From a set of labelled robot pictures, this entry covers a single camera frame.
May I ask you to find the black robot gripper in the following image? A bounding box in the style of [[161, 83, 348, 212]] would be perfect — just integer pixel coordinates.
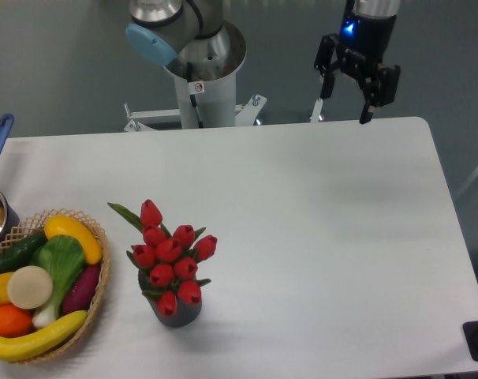
[[314, 0, 401, 124]]

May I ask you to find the red tulip bouquet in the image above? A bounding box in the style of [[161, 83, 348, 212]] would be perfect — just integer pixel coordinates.
[[106, 198, 218, 318]]

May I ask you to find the dark grey ribbed vase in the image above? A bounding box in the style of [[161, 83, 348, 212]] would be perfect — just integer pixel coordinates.
[[138, 272, 202, 328]]

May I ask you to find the green bok choy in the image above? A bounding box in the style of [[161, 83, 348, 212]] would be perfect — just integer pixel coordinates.
[[31, 235, 84, 329]]

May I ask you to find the woven wicker basket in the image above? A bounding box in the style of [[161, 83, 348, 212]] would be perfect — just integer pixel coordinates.
[[0, 208, 110, 364]]

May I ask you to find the purple sweet potato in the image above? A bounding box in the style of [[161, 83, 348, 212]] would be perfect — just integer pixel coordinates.
[[62, 265, 100, 315]]

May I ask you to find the green cucumber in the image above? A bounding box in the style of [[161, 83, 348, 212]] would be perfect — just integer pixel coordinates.
[[0, 231, 47, 274]]

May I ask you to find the beige round disc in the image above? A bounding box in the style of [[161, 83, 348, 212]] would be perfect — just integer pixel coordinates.
[[6, 265, 53, 310]]

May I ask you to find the orange fruit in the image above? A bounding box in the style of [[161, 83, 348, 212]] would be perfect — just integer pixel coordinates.
[[0, 304, 32, 338]]

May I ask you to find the yellow banana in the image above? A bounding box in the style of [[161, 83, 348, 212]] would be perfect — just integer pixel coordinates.
[[0, 310, 88, 362]]

